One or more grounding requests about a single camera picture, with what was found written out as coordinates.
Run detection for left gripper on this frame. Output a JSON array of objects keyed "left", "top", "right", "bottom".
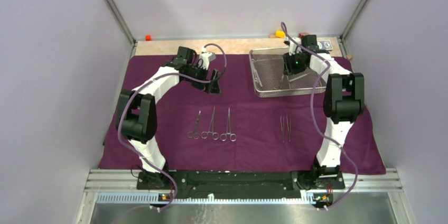
[{"left": 183, "top": 63, "right": 220, "bottom": 94}]

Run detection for metal mesh instrument tray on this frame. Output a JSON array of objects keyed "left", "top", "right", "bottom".
[{"left": 249, "top": 48, "right": 318, "bottom": 98}]

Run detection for blue playing card deck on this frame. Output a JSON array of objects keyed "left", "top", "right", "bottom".
[{"left": 318, "top": 40, "right": 333, "bottom": 51}]

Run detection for purple cloth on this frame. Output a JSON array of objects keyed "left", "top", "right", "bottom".
[{"left": 98, "top": 54, "right": 386, "bottom": 175}]

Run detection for steel forceps clamp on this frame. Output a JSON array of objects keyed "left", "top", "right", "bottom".
[{"left": 201, "top": 107, "right": 219, "bottom": 141}]

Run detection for steel needle holder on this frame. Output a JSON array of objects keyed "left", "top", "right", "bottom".
[{"left": 286, "top": 114, "right": 292, "bottom": 142}]

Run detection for steel curved tweezers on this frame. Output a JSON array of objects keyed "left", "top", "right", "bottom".
[{"left": 280, "top": 116, "right": 285, "bottom": 143}]

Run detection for small steel hemostat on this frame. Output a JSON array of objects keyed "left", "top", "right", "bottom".
[{"left": 278, "top": 74, "right": 286, "bottom": 90}]

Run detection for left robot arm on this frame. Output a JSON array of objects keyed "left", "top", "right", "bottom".
[{"left": 116, "top": 46, "right": 225, "bottom": 189}]

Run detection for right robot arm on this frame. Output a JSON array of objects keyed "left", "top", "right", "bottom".
[{"left": 283, "top": 35, "right": 365, "bottom": 188}]

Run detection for yellow small block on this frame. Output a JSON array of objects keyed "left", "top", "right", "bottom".
[{"left": 275, "top": 30, "right": 286, "bottom": 39}]

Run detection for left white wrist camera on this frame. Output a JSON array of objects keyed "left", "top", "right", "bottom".
[{"left": 198, "top": 46, "right": 216, "bottom": 70}]

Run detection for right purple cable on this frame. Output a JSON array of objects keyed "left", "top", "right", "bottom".
[{"left": 279, "top": 22, "right": 359, "bottom": 211}]

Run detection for purple cable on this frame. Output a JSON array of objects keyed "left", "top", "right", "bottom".
[
  {"left": 117, "top": 43, "right": 228, "bottom": 212},
  {"left": 279, "top": 22, "right": 359, "bottom": 211}
]

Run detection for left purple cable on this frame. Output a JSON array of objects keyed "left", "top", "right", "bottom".
[{"left": 117, "top": 43, "right": 228, "bottom": 212}]

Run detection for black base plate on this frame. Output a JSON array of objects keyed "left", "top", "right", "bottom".
[{"left": 136, "top": 170, "right": 346, "bottom": 199}]

